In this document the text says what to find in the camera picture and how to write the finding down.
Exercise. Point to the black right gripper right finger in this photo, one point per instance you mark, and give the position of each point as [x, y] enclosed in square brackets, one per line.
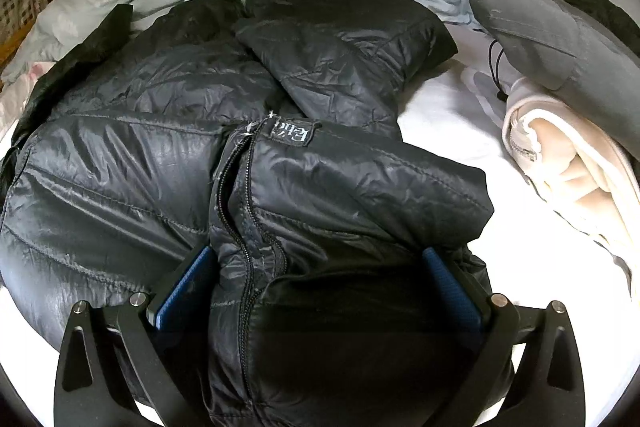
[527, 356]

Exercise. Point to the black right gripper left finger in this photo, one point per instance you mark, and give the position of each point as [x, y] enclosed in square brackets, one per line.
[153, 347]

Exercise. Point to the black puffer jacket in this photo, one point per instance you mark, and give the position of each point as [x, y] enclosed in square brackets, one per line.
[267, 130]

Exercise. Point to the cream fleece garment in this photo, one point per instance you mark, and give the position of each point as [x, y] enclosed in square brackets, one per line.
[581, 172]

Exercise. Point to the white pink bed sheet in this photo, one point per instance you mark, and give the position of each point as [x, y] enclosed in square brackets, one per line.
[219, 218]

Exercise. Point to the grey jacket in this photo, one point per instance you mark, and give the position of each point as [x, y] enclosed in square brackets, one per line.
[573, 56]

